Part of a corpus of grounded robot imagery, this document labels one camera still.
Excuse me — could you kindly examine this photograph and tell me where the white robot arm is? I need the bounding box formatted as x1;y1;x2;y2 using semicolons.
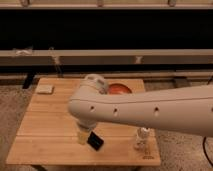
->
69;74;213;137

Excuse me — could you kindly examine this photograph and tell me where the black phone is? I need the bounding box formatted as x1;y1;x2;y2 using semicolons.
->
87;132;104;151

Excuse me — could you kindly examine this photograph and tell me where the wooden table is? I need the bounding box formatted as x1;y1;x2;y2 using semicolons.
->
6;78;161;166

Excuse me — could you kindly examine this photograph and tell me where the orange bowl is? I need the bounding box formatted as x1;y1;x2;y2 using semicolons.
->
108;83;132;94

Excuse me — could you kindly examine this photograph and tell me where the clear plastic bottle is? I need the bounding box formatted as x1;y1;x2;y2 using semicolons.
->
134;127;150;150

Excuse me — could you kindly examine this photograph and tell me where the white square sponge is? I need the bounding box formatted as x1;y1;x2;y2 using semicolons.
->
36;85;54;94

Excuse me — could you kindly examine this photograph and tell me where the grey horizontal rail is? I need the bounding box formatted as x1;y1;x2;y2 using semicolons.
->
0;49;213;66

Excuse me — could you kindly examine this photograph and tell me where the black cable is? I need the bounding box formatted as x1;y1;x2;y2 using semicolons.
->
201;136;213;168

